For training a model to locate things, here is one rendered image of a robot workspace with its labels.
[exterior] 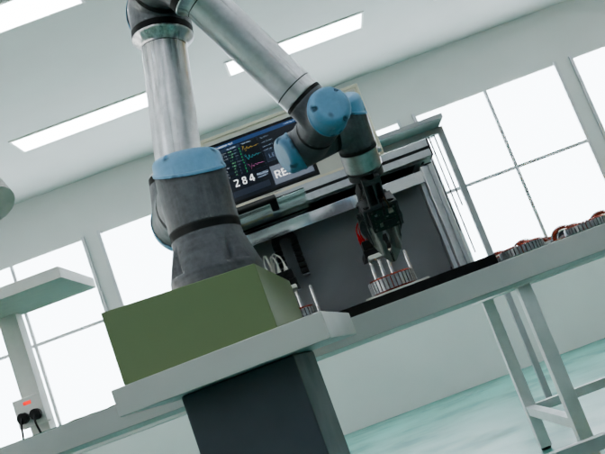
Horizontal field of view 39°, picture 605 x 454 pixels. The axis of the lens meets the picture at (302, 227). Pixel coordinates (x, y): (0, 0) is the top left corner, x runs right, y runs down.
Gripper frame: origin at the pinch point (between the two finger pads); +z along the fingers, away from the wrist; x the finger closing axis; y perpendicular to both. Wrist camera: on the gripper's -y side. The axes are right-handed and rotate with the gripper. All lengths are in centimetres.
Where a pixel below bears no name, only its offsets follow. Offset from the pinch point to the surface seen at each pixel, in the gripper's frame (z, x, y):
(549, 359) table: 104, 52, -96
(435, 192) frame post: 3.6, 18.6, -33.1
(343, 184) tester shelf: -4.5, -1.6, -39.5
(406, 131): 89, 74, -366
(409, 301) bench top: 7.1, -0.5, 8.7
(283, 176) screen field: -9.9, -14.9, -45.9
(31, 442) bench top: 7, -81, 9
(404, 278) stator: 12.5, 2.5, -12.5
